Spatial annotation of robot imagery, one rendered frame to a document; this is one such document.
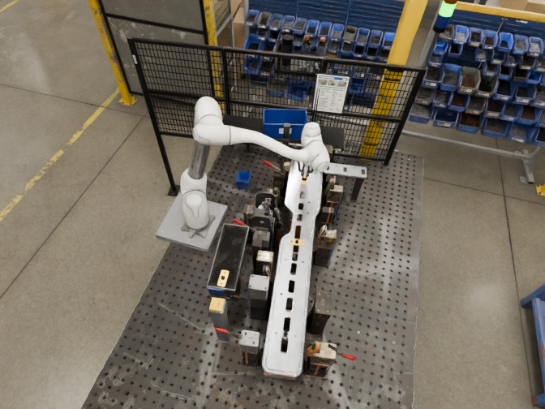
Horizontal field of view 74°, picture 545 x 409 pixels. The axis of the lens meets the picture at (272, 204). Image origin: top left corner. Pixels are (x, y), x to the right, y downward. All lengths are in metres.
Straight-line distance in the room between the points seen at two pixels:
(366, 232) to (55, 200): 2.89
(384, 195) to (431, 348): 1.20
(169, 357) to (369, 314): 1.16
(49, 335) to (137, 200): 1.33
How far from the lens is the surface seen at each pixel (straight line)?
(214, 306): 1.75
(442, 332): 3.23
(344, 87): 2.55
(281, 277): 1.97
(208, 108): 1.99
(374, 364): 2.23
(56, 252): 3.65
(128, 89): 4.73
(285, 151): 1.92
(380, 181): 2.91
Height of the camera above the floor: 2.77
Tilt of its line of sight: 52 degrees down
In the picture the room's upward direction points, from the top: 3 degrees clockwise
